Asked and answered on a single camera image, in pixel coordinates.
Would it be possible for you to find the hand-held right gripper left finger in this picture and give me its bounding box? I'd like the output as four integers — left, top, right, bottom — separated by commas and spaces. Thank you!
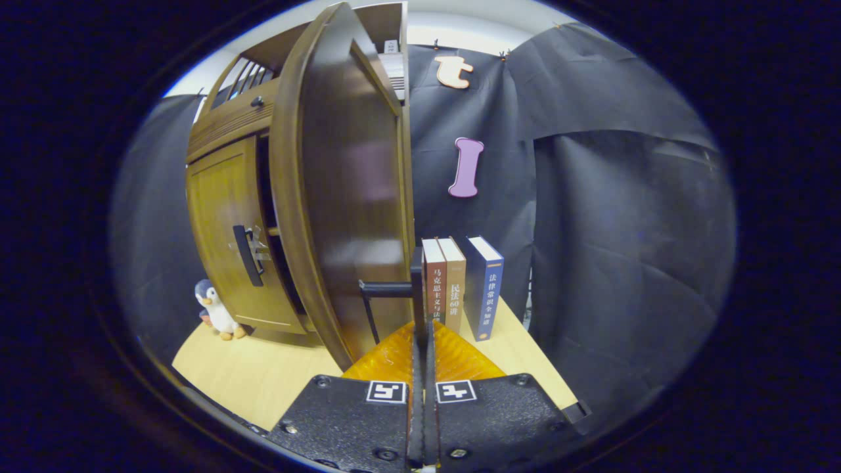
269, 321, 425, 473

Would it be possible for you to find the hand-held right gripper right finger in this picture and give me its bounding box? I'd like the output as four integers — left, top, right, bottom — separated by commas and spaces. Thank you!
424, 321, 592, 472

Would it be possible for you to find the black door handle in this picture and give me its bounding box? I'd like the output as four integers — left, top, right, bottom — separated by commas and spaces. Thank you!
358, 246, 426, 346
233, 225, 265, 288

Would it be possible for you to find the wooden shoe cabinet door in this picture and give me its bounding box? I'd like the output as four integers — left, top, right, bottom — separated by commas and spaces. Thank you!
186, 135, 309, 336
269, 2, 415, 372

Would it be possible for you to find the wooden double-door shoe cabinet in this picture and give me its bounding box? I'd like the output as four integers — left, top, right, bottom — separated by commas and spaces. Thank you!
186, 1, 416, 336

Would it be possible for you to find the blue book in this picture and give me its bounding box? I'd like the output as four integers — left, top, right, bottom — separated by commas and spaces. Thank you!
466, 235, 505, 342

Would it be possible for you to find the tan book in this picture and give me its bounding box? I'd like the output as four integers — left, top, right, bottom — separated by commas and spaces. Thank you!
437, 236, 468, 334

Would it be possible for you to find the red-brown book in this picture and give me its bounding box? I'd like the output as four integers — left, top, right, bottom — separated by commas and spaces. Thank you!
422, 238, 448, 324

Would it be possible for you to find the penguin plush toy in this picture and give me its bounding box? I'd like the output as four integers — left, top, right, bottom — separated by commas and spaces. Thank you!
194, 279, 247, 341

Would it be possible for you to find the black backdrop cloth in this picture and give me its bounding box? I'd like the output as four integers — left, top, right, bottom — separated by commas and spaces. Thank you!
108, 23, 737, 428

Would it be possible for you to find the wooden drawer with black knob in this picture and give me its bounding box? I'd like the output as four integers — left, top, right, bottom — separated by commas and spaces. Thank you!
186, 79, 283, 165

